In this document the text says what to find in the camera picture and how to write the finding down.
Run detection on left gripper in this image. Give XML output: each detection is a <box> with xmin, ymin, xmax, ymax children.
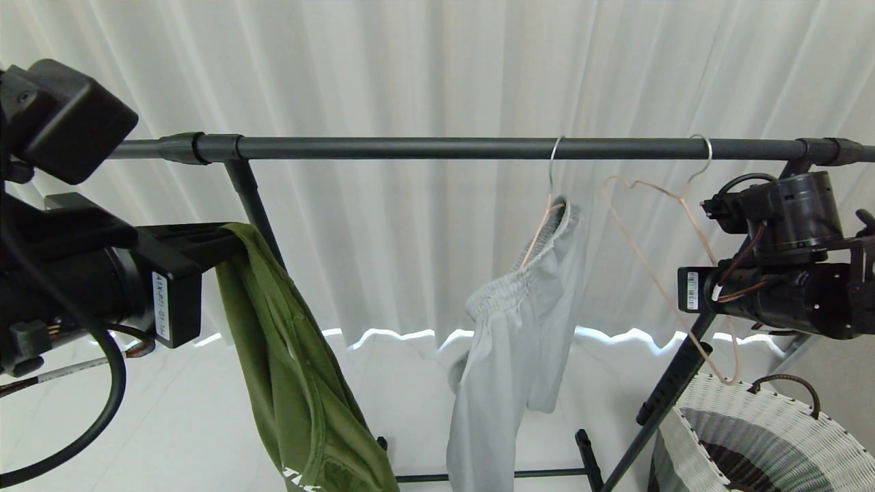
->
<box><xmin>0</xmin><ymin>236</ymin><xmax>203</xmax><ymax>350</ymax></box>

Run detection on white curtain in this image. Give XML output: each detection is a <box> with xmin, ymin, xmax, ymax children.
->
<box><xmin>0</xmin><ymin>0</ymin><xmax>875</xmax><ymax>356</ymax></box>

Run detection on black clothes rack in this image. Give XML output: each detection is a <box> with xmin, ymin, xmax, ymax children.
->
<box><xmin>108</xmin><ymin>132</ymin><xmax>875</xmax><ymax>492</ymax></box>

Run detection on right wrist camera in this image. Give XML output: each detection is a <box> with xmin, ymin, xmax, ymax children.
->
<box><xmin>701</xmin><ymin>191</ymin><xmax>754</xmax><ymax>234</ymax></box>

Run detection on white laundry basket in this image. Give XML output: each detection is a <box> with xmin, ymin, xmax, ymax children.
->
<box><xmin>646</xmin><ymin>372</ymin><xmax>875</xmax><ymax>492</ymax></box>

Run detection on black cable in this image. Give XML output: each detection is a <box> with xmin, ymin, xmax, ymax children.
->
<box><xmin>716</xmin><ymin>172</ymin><xmax>777</xmax><ymax>199</ymax></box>
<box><xmin>0</xmin><ymin>198</ymin><xmax>128</xmax><ymax>488</ymax></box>

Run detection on pink clothes hanger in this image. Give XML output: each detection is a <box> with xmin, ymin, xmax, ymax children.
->
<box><xmin>602</xmin><ymin>134</ymin><xmax>743</xmax><ymax>387</ymax></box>
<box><xmin>518</xmin><ymin>135</ymin><xmax>568</xmax><ymax>271</ymax></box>

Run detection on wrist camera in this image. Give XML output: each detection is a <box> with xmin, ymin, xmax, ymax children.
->
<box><xmin>0</xmin><ymin>59</ymin><xmax>139</xmax><ymax>250</ymax></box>
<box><xmin>701</xmin><ymin>191</ymin><xmax>754</xmax><ymax>234</ymax></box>

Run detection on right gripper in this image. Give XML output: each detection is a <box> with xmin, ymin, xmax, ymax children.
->
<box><xmin>677</xmin><ymin>263</ymin><xmax>855</xmax><ymax>340</ymax></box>

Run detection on pale grey shorts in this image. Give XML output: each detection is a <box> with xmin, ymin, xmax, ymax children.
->
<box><xmin>446</xmin><ymin>198</ymin><xmax>587</xmax><ymax>492</ymax></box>

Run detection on green garment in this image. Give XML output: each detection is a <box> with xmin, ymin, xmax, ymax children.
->
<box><xmin>215</xmin><ymin>223</ymin><xmax>401</xmax><ymax>492</ymax></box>

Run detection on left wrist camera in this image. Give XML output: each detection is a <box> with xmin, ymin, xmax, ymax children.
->
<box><xmin>0</xmin><ymin>59</ymin><xmax>139</xmax><ymax>250</ymax></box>

